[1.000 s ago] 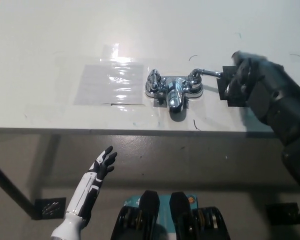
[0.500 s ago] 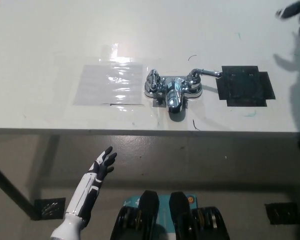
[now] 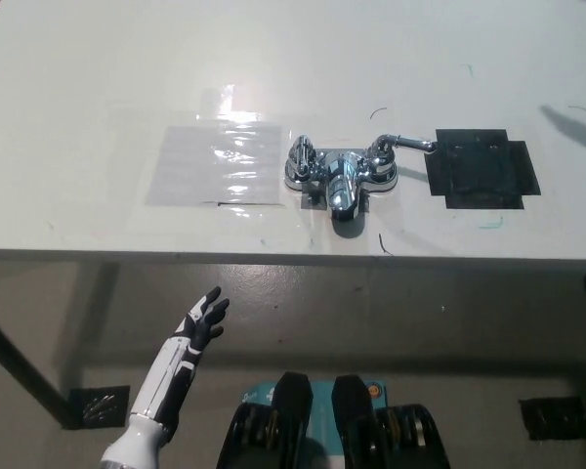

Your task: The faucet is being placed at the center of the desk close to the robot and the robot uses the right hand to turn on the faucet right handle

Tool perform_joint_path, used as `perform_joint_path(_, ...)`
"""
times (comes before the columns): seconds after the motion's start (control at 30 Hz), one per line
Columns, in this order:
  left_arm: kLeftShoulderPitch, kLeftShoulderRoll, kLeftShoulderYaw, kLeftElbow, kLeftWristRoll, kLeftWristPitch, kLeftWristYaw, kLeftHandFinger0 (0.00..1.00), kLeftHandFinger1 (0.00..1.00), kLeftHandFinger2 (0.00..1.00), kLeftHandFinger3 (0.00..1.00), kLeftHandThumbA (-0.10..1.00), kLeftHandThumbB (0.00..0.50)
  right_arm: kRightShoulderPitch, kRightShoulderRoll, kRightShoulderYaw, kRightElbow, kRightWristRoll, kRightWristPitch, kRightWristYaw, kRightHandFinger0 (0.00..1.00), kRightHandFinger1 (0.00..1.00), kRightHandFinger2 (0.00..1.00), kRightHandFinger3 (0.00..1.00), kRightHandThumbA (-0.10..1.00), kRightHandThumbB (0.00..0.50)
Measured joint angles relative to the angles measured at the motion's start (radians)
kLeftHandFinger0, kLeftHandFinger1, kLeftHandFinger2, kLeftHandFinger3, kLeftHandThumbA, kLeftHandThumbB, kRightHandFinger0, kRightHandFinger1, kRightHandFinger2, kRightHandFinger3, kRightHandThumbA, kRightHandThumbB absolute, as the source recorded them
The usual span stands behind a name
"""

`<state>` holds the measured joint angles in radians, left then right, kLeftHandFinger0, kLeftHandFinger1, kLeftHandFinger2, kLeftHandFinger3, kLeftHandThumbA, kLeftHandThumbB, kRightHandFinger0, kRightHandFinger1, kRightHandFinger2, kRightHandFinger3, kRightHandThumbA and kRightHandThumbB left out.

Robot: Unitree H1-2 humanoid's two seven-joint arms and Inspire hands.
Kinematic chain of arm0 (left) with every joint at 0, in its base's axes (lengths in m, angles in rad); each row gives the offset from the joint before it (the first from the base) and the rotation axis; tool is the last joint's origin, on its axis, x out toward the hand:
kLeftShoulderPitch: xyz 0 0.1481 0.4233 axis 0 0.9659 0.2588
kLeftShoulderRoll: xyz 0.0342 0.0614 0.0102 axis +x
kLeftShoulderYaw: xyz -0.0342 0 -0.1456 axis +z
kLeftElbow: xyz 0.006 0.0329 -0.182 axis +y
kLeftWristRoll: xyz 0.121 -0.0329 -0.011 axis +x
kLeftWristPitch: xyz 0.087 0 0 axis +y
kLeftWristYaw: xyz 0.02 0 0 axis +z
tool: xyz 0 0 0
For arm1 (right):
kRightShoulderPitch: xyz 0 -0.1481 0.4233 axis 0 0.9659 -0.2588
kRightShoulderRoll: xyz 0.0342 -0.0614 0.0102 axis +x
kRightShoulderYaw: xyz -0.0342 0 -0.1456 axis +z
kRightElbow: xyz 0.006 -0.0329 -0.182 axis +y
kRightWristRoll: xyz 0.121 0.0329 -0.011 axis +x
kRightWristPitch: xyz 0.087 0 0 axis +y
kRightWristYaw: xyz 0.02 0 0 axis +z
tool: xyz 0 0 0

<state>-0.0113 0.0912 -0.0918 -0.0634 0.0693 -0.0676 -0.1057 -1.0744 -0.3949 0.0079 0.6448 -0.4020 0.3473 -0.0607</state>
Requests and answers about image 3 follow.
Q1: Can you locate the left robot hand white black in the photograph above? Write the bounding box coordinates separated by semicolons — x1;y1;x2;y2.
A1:
126;286;230;436

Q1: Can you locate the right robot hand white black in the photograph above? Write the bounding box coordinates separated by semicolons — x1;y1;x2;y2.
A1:
540;105;586;150

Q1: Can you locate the chrome two-handle faucet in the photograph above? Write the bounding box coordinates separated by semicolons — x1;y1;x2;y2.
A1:
281;132;437;222

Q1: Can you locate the black floor tape patch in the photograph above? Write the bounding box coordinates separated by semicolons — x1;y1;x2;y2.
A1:
67;385;132;431
517;396;585;441

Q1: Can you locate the black tape square patch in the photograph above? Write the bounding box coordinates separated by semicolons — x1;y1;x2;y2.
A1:
422;128;542;212

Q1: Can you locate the black table leg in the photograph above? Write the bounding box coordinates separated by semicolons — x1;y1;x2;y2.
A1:
0;305;74;431

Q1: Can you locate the clear plastic sheet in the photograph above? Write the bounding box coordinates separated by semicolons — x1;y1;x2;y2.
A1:
144;125;284;206

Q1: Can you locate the clear plastic film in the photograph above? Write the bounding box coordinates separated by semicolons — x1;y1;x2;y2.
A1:
109;85;314;248

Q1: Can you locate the grey faucet base plate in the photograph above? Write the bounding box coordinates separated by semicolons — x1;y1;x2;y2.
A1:
298;189;370;211

